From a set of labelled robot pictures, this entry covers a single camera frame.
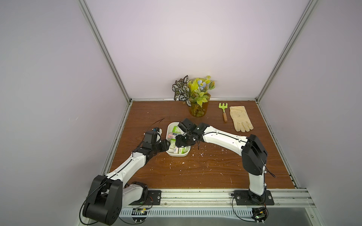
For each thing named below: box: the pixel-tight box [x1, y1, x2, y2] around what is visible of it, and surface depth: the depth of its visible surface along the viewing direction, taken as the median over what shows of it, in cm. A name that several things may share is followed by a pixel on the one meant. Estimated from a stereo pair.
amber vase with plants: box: [172, 75, 216, 118], surface depth 98 cm
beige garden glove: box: [229, 105, 255, 133], surface depth 109 cm
